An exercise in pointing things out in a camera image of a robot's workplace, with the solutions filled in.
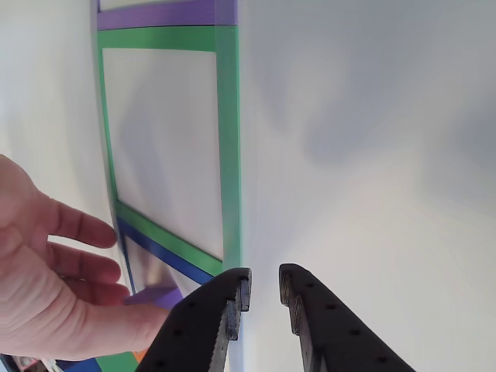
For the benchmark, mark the large purple block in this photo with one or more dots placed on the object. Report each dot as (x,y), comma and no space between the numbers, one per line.
(162,296)

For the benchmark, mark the orange block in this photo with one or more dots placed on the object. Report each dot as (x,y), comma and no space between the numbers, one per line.
(140,352)

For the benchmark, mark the green block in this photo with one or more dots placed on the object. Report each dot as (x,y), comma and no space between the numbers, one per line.
(116,364)

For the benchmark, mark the small blue block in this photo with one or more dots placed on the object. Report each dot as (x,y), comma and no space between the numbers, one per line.
(81,366)

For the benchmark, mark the person's hand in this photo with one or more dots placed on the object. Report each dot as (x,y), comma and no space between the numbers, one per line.
(38,290)

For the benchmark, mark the blue square frame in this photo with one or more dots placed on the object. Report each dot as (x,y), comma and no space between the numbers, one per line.
(166,253)

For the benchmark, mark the green square frame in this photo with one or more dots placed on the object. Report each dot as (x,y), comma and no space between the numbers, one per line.
(228,116)

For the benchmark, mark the purple square frame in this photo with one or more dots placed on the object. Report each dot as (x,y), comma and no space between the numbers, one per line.
(155,17)

